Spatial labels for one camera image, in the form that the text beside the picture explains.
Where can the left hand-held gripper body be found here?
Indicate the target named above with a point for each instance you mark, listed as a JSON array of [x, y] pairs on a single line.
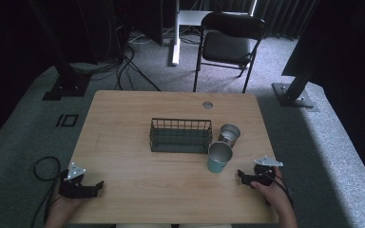
[[72, 185]]

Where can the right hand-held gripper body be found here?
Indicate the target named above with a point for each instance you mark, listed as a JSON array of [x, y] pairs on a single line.
[[265, 172]]

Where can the person's right hand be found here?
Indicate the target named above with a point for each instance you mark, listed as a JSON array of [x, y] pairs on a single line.
[[274, 191]]

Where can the person's left hand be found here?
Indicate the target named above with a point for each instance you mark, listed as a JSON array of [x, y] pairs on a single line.
[[64, 207]]

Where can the teal cup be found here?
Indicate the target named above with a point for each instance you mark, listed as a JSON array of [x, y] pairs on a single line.
[[219, 160]]

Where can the steel cup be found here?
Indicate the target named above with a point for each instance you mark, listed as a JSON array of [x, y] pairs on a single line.
[[229, 134]]

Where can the round grey table grommet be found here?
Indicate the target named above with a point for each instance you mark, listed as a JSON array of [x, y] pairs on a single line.
[[207, 104]]

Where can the black metal stand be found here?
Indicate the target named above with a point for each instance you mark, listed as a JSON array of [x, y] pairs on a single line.
[[294, 91], [65, 76]]

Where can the black folding chair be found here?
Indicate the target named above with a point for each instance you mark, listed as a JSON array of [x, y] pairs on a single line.
[[228, 47]]

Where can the black floor outlet frame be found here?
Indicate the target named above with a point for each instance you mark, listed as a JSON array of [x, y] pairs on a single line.
[[67, 120]]

